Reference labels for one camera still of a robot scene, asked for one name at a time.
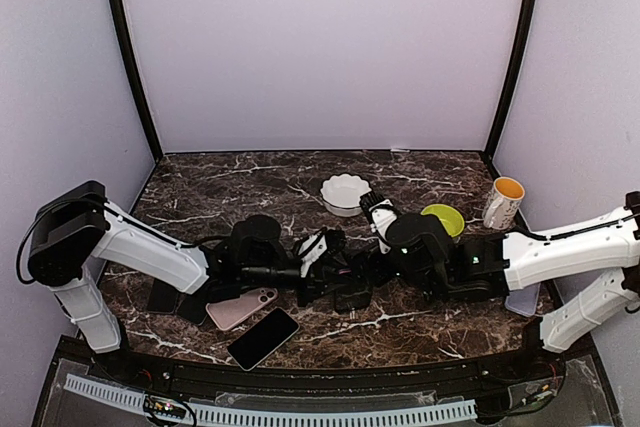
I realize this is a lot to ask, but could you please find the black smartphone middle left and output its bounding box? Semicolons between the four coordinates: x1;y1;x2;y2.
176;295;208;326

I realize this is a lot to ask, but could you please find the black left corner post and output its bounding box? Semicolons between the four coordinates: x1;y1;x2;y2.
108;0;164;163

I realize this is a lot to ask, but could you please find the white mug yellow inside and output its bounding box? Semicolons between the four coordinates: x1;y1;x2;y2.
482;177;526;230

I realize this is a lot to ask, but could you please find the black smartphone silver edge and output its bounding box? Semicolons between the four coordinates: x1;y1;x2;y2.
227;308;299;371

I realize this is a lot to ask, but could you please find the green bowl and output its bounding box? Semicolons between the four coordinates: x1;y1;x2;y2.
421;204;465;239

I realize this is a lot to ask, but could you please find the white scalloped bowl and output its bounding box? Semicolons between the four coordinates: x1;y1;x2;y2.
320;173;371;218

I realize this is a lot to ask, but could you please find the black smartphone far left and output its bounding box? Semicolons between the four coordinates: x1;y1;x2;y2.
146;279;181;315

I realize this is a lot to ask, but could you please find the black corner post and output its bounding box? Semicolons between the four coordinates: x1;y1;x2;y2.
108;0;164;163
483;0;536;162

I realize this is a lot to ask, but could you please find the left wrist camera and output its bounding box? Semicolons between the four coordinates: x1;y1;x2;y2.
293;228;346;265

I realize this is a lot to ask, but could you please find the black right corner post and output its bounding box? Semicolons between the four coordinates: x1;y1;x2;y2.
483;0;536;162

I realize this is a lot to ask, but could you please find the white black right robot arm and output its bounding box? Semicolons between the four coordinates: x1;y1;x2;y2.
360;191;639;381

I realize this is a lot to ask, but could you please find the black phone case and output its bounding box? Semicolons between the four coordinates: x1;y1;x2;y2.
333;274;372;314

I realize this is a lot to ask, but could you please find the lavender phone case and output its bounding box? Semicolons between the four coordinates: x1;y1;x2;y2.
504;283;540;317

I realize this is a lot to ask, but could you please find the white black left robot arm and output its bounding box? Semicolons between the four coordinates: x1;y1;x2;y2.
15;180;346;383

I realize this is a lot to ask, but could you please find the black front table rail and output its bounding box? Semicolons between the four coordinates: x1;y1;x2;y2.
51;336;602;399

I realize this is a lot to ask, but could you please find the pink phone case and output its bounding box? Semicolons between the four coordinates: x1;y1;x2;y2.
205;287;279;332

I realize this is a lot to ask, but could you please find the white slotted cable duct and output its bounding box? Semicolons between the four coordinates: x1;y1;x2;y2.
64;374;477;426

